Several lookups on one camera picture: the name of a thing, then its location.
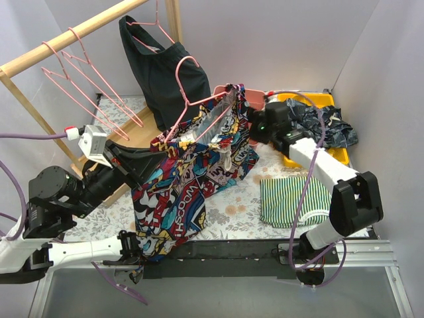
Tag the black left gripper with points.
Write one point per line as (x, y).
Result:
(118, 162)

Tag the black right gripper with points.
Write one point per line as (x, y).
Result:
(257, 124)

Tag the colourful comic print shorts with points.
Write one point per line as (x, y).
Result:
(204, 155)

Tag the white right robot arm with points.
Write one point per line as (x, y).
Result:
(355, 197)

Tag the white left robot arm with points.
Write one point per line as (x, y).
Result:
(56, 197)

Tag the green white striped shorts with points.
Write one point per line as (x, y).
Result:
(280, 197)

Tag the black shorts on hanger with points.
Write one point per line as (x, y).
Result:
(155, 73)

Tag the pink divided organizer box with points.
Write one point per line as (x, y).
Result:
(255, 99)

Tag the wooden clothes rack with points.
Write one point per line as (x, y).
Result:
(42, 52)

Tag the yellow plastic tray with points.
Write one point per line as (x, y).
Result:
(321, 100)

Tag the floral table mat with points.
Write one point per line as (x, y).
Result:
(232, 214)

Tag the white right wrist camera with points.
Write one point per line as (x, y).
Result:
(271, 98)

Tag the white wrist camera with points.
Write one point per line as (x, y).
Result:
(271, 98)
(92, 144)

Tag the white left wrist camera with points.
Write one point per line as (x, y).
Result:
(92, 144)

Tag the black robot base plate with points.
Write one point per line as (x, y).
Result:
(222, 258)

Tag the pink wire hanger with shorts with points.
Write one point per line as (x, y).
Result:
(149, 33)

